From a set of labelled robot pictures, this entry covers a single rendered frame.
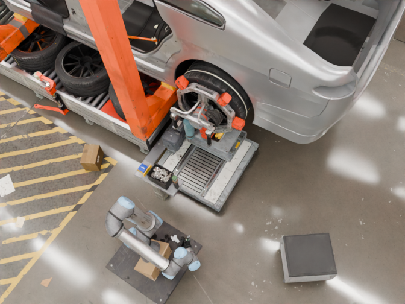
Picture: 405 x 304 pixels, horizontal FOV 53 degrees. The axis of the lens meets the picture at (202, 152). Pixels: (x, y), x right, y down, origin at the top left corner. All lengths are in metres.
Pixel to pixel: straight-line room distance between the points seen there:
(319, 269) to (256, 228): 0.73
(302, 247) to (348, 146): 1.35
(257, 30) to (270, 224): 1.91
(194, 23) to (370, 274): 2.62
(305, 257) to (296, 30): 2.05
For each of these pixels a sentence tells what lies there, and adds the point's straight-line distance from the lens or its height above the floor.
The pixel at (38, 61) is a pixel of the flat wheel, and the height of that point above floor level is 0.44.
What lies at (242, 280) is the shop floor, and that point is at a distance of 3.81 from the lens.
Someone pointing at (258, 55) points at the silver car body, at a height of 1.60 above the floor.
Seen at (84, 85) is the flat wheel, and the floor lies 0.48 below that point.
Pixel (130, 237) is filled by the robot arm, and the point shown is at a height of 1.08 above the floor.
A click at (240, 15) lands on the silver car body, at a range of 2.87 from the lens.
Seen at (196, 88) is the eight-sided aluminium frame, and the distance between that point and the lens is 3.30.
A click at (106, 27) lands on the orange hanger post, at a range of 2.70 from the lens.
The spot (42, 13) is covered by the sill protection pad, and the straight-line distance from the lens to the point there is 4.54.
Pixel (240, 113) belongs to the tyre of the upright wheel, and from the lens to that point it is 3.38.
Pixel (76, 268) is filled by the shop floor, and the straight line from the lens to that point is 4.07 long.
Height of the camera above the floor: 3.74
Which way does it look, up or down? 61 degrees down
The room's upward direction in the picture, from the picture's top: 6 degrees counter-clockwise
